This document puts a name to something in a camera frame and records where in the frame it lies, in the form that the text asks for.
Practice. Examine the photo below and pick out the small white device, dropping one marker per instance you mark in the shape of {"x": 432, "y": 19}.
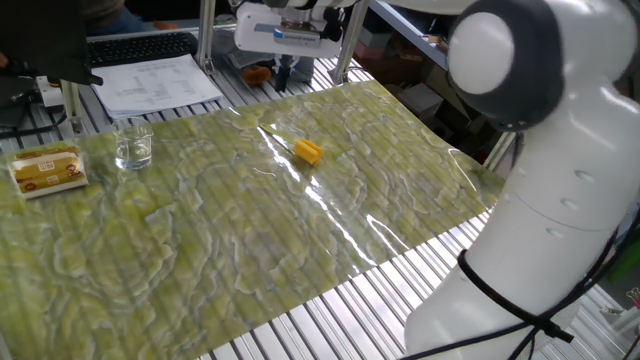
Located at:
{"x": 49, "y": 91}

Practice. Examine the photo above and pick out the aluminium frame post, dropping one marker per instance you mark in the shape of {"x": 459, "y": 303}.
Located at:
{"x": 71, "y": 105}
{"x": 206, "y": 35}
{"x": 350, "y": 40}
{"x": 500, "y": 150}

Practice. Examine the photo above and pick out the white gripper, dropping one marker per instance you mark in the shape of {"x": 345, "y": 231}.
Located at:
{"x": 255, "y": 30}

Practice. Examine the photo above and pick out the white paper stack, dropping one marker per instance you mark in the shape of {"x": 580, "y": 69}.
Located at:
{"x": 155, "y": 85}

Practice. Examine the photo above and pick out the grey metal shelf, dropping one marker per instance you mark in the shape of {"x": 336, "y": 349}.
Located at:
{"x": 410, "y": 30}

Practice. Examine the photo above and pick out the seated person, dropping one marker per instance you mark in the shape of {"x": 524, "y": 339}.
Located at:
{"x": 107, "y": 17}

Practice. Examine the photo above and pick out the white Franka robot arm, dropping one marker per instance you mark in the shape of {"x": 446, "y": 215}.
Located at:
{"x": 550, "y": 200}

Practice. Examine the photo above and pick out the large black panel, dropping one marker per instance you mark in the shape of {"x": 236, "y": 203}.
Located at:
{"x": 40, "y": 35}

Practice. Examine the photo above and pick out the flat orange object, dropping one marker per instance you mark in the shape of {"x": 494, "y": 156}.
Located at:
{"x": 166, "y": 25}

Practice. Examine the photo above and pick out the green marble pattern mat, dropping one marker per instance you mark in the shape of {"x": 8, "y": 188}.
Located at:
{"x": 225, "y": 225}

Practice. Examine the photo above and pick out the orange round object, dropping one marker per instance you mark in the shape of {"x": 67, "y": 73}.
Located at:
{"x": 256, "y": 75}

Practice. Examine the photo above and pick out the clear glass beaker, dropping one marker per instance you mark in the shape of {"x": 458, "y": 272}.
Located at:
{"x": 132, "y": 147}

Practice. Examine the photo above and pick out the binder clip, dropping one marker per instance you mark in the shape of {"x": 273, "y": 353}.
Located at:
{"x": 634, "y": 296}

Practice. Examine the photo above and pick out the black keyboard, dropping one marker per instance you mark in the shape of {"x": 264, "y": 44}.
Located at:
{"x": 142, "y": 48}

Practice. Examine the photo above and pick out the green plastic object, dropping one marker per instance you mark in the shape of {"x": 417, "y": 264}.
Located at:
{"x": 625, "y": 262}

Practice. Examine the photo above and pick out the yellow snack package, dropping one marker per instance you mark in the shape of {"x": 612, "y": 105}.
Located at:
{"x": 47, "y": 172}

